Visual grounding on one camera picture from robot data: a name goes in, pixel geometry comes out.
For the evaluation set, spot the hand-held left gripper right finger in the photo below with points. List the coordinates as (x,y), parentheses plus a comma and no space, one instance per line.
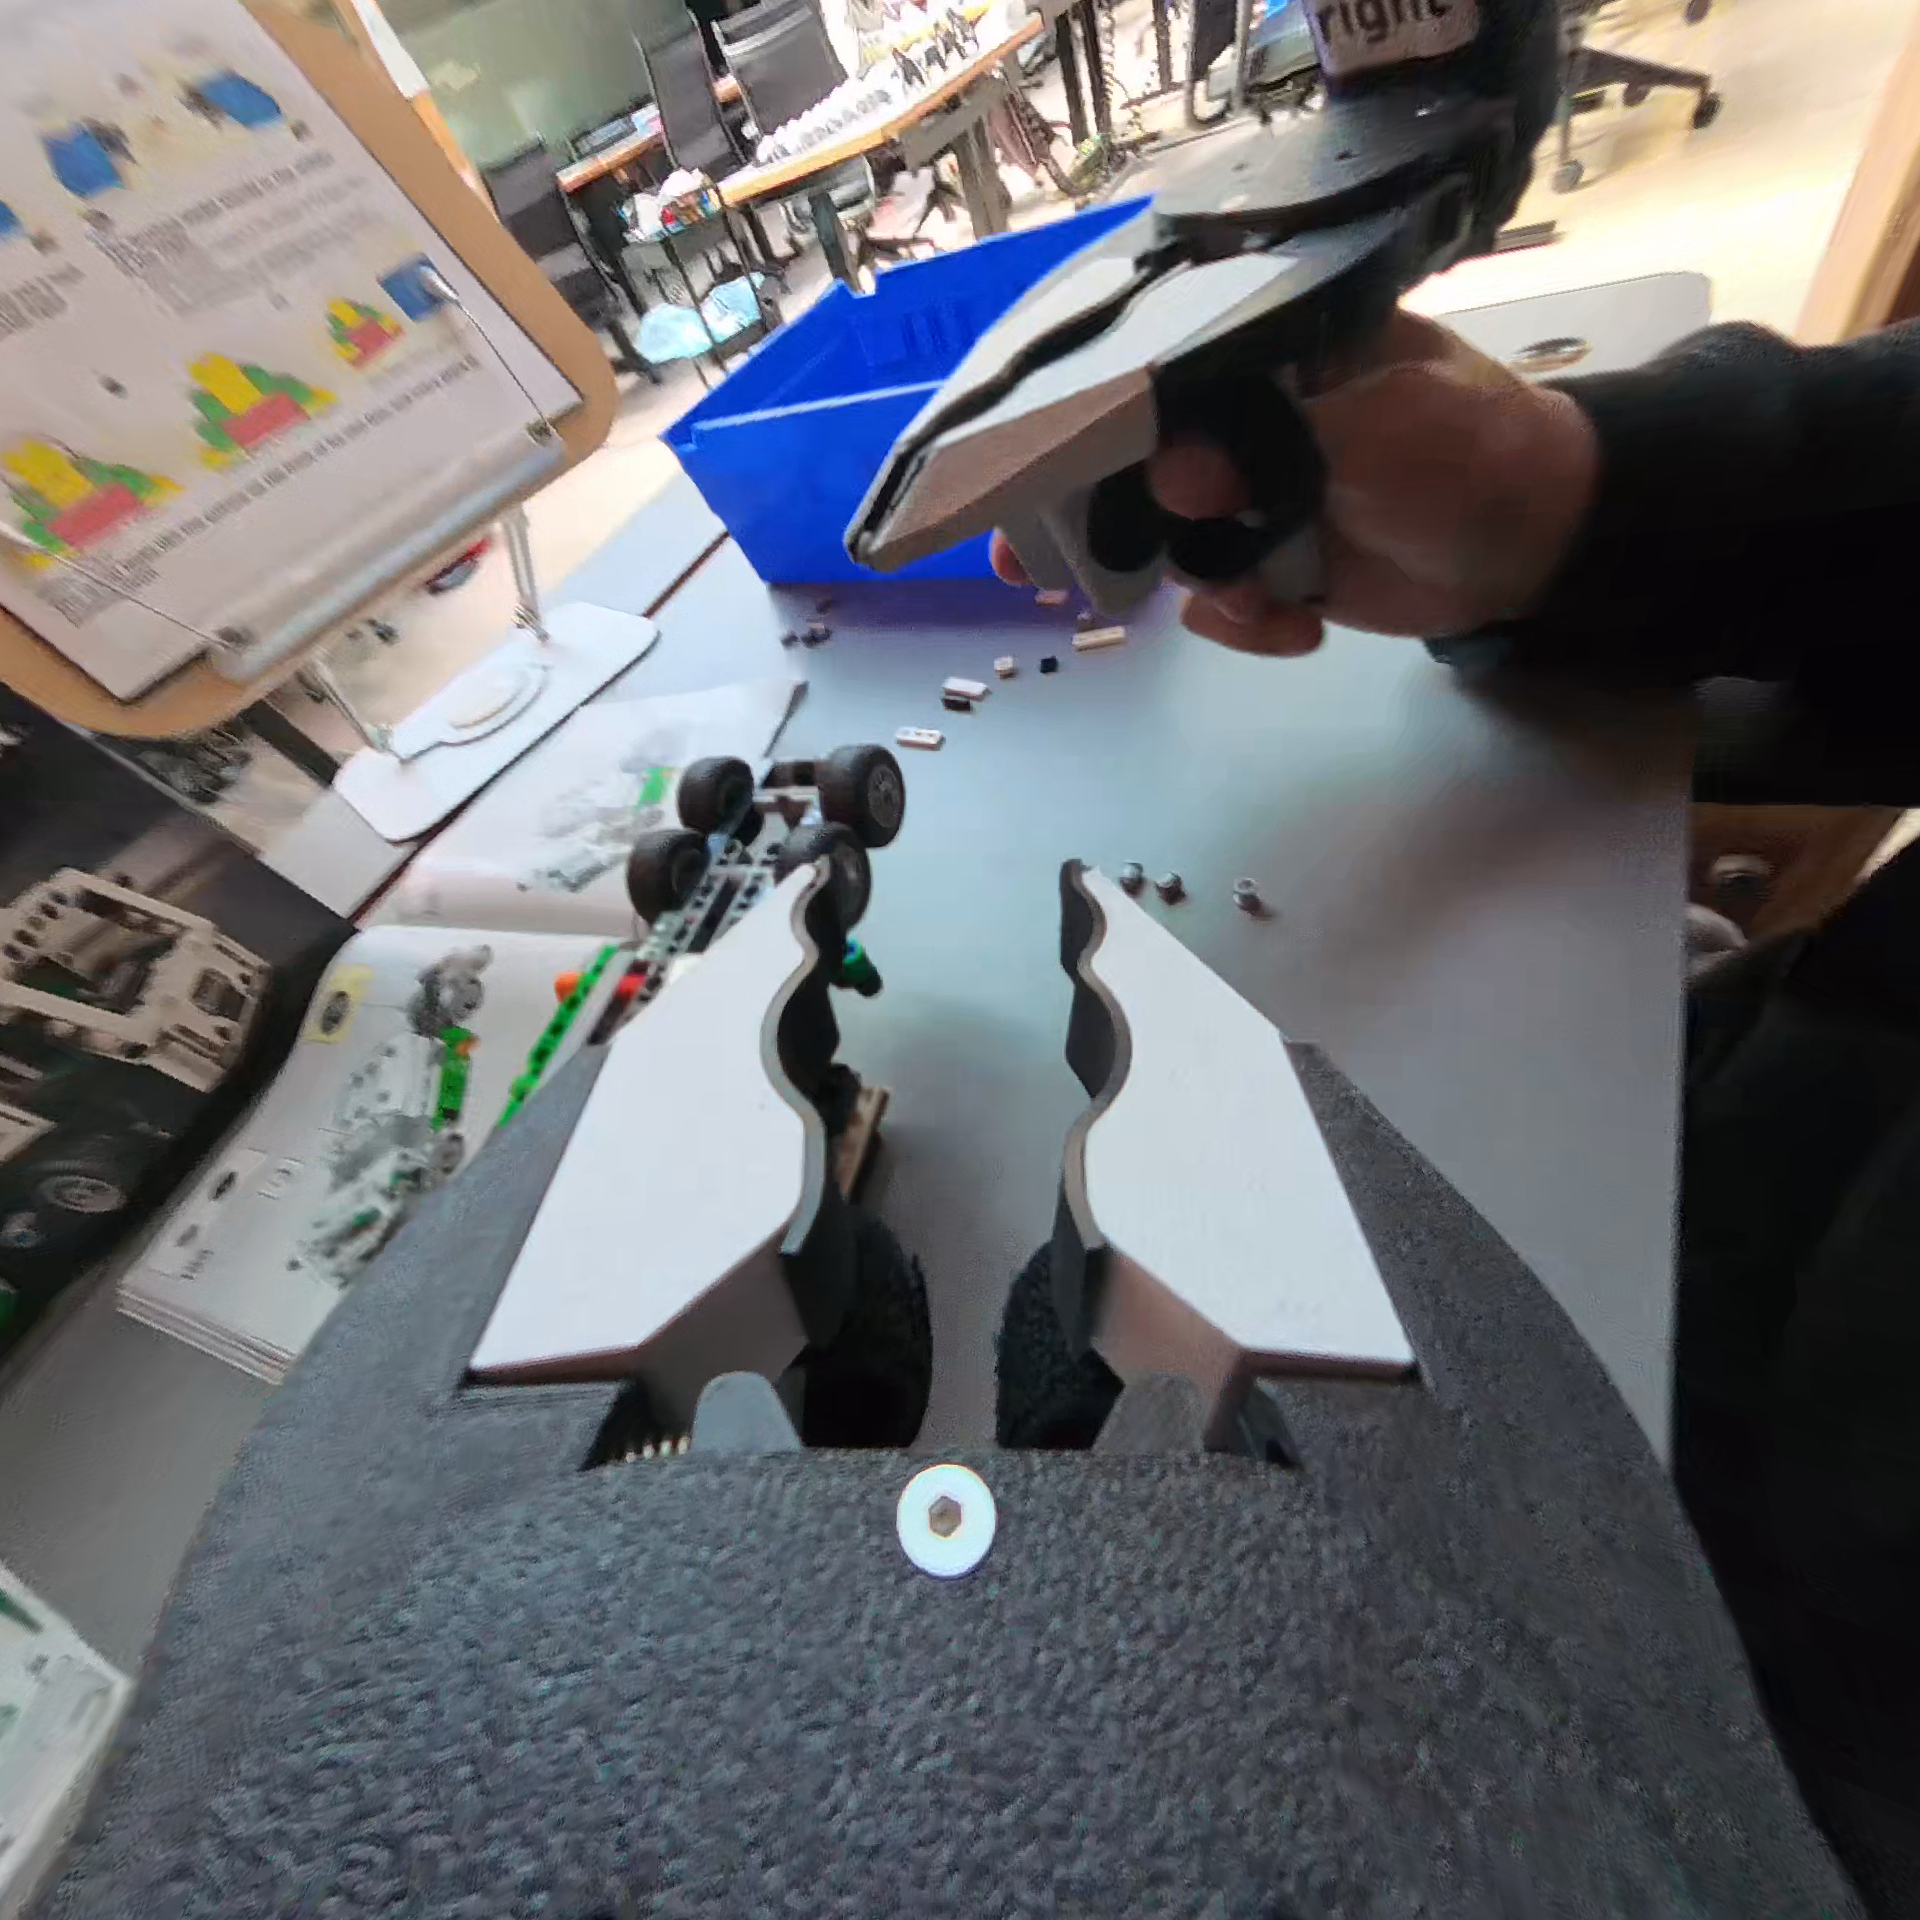
(1224,1185)

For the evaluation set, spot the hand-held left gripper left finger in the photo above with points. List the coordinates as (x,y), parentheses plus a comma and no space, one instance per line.
(660,1185)

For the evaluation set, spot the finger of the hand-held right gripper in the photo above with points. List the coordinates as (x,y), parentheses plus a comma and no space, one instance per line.
(1020,457)
(1111,308)

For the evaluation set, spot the lego vehicle chassis with wheels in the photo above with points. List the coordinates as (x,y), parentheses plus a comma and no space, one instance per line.
(863,790)

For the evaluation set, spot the person's right forearm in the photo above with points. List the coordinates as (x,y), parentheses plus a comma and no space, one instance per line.
(1725,523)

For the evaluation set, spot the brown lego piece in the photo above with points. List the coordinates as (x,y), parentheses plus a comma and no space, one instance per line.
(863,1133)

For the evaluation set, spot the scattered small lego pieces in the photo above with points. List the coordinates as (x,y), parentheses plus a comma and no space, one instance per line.
(963,694)

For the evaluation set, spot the dark lego set box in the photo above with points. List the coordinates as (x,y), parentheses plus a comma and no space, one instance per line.
(90,1050)

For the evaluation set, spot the person's right hand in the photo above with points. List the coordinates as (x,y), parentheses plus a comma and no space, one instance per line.
(1442,482)

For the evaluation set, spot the blue plastic bin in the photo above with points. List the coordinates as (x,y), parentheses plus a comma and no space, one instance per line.
(794,419)

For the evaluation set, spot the black office chair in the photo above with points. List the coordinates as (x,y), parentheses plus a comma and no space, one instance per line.
(783,60)
(541,225)
(1635,84)
(684,105)

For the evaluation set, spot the round metal cap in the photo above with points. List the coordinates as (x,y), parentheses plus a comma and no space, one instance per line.
(1550,357)

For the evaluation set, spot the long wooden desk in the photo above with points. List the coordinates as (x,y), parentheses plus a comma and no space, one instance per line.
(899,113)

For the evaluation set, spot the blue plastic bag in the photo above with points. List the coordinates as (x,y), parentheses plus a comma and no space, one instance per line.
(708,316)

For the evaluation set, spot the wooden document stand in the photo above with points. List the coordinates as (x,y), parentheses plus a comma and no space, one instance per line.
(532,293)

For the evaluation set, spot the person's dark clothing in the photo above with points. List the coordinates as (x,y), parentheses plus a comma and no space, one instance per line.
(1799,1350)

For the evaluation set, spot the white green cardboard box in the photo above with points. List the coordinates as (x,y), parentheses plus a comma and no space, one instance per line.
(55,1696)

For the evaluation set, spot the colour printed instruction sheet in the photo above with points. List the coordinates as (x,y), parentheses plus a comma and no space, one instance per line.
(225,225)

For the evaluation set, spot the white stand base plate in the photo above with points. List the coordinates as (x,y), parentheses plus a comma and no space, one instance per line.
(494,707)

